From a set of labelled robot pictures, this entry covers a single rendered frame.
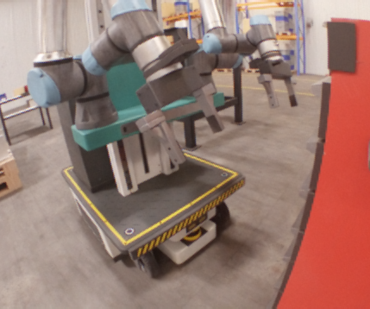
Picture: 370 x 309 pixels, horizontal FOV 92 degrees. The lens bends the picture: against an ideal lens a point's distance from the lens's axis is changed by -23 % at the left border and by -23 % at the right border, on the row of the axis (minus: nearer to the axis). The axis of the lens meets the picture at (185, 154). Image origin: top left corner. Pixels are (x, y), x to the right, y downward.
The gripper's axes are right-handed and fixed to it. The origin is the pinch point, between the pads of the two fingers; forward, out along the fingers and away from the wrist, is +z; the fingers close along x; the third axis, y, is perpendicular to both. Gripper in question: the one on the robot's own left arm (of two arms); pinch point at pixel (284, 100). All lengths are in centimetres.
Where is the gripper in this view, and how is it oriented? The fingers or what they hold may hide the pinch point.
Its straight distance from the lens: 78.4
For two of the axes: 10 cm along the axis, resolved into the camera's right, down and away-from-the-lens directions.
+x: 8.2, -1.9, 5.4
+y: 5.3, -1.0, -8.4
